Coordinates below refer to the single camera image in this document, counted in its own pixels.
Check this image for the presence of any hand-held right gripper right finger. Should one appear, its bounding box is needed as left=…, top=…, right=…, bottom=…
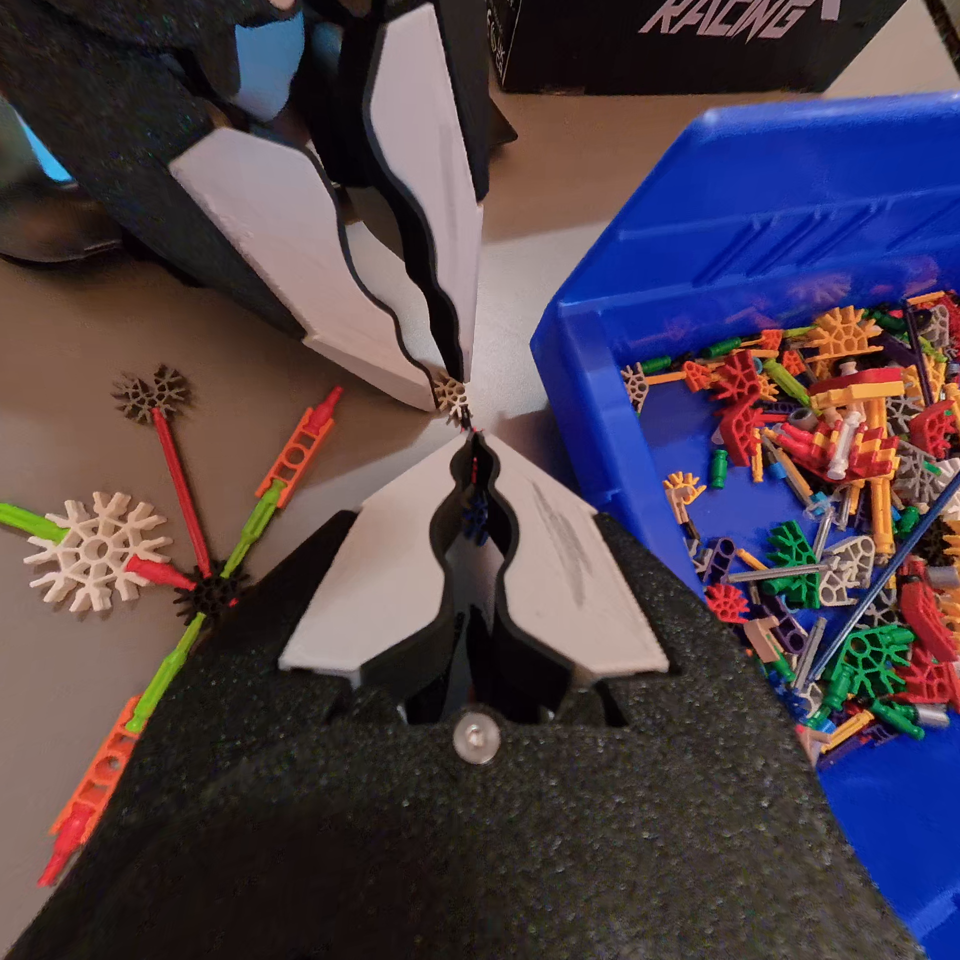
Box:
left=480, top=433, right=670, bottom=723

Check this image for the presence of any shiny metal fitting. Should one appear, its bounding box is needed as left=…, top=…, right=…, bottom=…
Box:
left=0, top=97, right=129, bottom=264

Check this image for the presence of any black toy box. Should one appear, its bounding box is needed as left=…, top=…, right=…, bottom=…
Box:
left=487, top=0, right=909, bottom=95

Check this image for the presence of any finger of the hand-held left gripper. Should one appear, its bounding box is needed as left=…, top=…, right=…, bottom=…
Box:
left=362, top=2, right=486, bottom=384
left=169, top=126, right=447, bottom=412

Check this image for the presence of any toy rod and connector assembly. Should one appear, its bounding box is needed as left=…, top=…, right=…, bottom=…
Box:
left=0, top=365, right=345, bottom=886

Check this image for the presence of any phone with lit screen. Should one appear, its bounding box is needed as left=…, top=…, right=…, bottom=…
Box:
left=15, top=22, right=309, bottom=185

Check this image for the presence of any blue plastic bin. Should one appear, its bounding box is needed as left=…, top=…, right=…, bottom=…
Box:
left=528, top=90, right=960, bottom=954

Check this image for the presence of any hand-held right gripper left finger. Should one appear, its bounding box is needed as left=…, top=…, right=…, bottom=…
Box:
left=279, top=433, right=479, bottom=725

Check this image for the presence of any pile of colourful toy pieces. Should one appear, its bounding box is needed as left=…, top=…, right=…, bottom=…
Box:
left=621, top=288, right=960, bottom=759

